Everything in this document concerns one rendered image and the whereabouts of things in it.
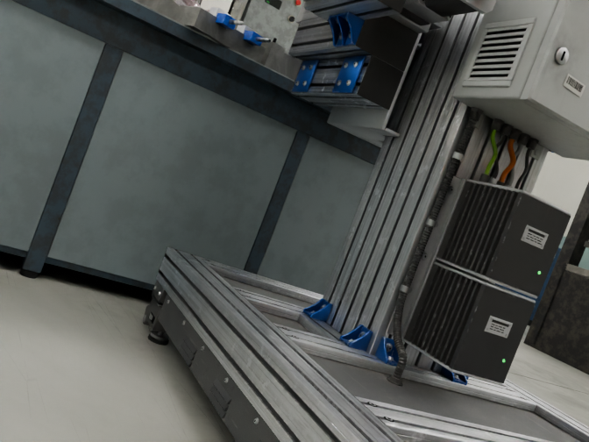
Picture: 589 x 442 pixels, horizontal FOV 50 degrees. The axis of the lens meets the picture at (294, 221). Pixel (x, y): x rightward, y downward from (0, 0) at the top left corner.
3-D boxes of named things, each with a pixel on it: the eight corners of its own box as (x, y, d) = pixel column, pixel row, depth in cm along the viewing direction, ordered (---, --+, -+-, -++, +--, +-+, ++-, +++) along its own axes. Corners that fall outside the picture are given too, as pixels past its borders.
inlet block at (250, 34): (272, 53, 179) (279, 35, 179) (259, 46, 175) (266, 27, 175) (243, 48, 188) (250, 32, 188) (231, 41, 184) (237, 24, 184)
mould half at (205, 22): (259, 65, 188) (273, 30, 188) (194, 26, 169) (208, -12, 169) (168, 47, 222) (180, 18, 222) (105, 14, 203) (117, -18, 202)
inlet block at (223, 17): (245, 37, 171) (252, 17, 171) (232, 28, 167) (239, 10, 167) (216, 32, 180) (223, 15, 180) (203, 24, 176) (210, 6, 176)
